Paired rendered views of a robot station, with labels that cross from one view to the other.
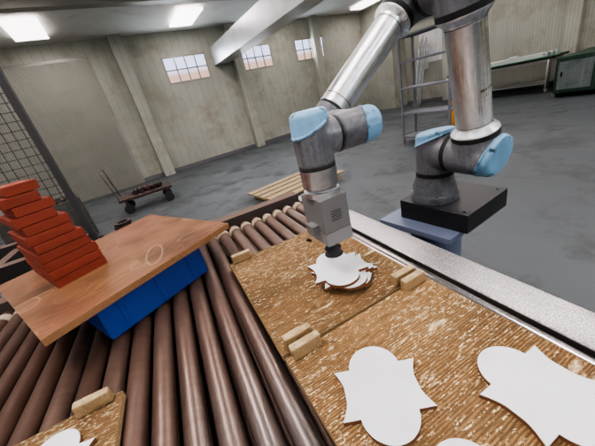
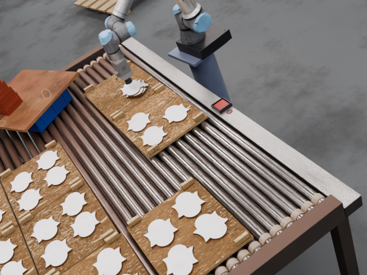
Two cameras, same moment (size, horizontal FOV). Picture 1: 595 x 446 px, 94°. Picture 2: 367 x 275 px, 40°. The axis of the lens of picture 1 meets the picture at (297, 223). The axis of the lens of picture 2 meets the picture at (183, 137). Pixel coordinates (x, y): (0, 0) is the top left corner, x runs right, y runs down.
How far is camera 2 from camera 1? 2.11 m
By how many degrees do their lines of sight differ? 15
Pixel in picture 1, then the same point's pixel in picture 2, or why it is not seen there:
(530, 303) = (195, 91)
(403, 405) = (142, 123)
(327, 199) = (118, 63)
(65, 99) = not seen: outside the picture
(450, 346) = (161, 108)
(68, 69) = not seen: outside the picture
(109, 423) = (59, 148)
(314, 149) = (110, 47)
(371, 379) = (136, 120)
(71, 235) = (7, 90)
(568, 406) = (178, 115)
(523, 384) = (172, 113)
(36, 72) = not seen: outside the picture
